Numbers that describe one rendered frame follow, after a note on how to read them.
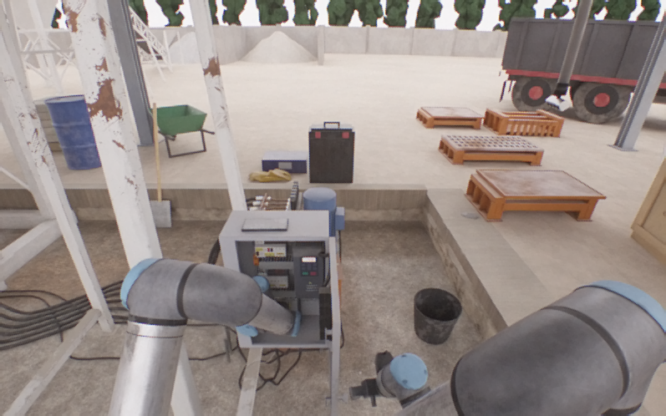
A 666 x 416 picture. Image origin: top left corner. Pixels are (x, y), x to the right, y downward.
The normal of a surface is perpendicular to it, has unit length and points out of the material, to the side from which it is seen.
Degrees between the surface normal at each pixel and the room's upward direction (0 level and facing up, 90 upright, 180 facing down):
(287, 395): 0
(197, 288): 45
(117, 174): 80
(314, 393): 0
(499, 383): 52
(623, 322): 18
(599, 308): 5
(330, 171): 90
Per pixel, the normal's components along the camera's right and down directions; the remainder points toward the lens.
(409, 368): 0.15, -0.69
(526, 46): -0.53, 0.40
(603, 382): 0.07, -0.11
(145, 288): -0.11, -0.26
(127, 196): 0.02, 0.32
